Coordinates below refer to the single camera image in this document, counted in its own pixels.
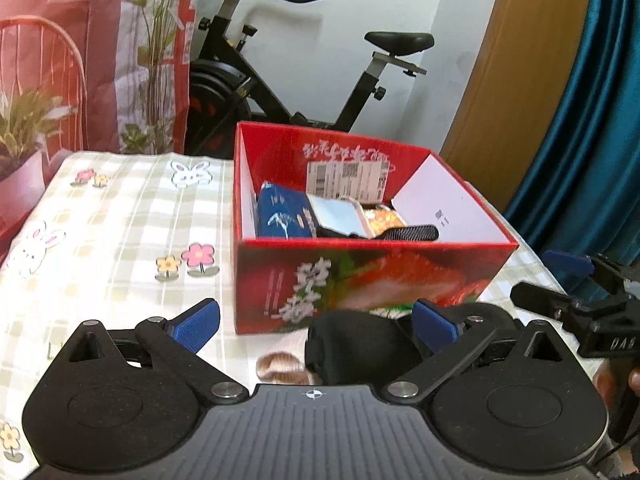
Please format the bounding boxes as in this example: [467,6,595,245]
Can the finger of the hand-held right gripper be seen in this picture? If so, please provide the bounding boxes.
[542,251,626,293]
[511,282,593,323]

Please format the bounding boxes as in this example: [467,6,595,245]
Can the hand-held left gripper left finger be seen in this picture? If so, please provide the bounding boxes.
[48,298,248,407]

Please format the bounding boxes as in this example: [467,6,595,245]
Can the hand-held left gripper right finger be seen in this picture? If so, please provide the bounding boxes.
[382,299,583,404]

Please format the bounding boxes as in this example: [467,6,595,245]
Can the black sock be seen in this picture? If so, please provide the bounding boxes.
[305,310,436,386]

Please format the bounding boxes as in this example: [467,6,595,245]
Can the red cardboard box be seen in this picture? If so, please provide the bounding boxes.
[232,121,519,335]

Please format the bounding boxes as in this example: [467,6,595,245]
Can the orange gold packet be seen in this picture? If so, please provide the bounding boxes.
[362,204,407,236]

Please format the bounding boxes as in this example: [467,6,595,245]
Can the light blue packet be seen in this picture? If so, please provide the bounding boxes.
[306,195,373,240]

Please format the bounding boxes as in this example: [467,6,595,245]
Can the person's right hand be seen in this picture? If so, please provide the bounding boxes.
[595,360,615,407]

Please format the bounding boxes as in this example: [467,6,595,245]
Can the brown white fuzzy cloth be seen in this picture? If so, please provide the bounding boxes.
[256,351,312,386]

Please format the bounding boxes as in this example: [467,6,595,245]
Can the checked bunny print tablecloth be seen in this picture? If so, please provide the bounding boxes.
[0,150,601,480]

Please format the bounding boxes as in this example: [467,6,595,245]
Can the teal curtain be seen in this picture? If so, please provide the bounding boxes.
[505,0,640,301]

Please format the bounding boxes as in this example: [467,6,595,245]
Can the wooden door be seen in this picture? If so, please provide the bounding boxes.
[440,0,598,206]

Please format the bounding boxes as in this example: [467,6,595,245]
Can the black exercise bike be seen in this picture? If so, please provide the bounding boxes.
[185,0,435,156]

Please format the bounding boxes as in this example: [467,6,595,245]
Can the pink printed backdrop cloth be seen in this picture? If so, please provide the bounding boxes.
[0,0,206,256]

